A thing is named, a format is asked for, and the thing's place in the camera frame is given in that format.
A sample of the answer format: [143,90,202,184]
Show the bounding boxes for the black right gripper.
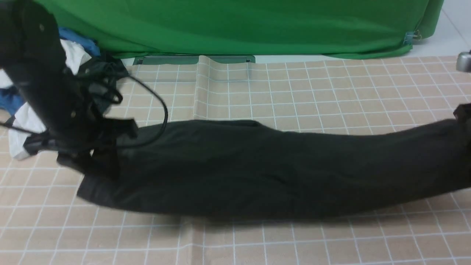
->
[453,103,471,136]

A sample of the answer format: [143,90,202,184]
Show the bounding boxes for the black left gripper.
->
[22,70,138,179]

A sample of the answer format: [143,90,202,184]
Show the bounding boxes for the dark gray long-sleeve shirt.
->
[77,119,470,219]

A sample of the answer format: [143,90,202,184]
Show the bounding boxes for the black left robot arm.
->
[1,0,138,179]

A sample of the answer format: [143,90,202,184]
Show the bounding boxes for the dark teal crumpled shirt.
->
[78,53,128,114]

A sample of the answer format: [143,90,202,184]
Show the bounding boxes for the white crumpled shirt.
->
[0,40,92,160]

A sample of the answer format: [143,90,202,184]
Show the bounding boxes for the blue crumpled garment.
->
[0,27,100,116]

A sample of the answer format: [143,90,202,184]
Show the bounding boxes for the blue binder clip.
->
[403,30,422,46]

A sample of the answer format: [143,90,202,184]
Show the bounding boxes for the checkered beige tablecloth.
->
[1,56,470,265]

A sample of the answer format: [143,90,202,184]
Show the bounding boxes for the green backdrop cloth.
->
[40,0,443,59]

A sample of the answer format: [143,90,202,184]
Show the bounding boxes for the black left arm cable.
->
[0,63,169,149]

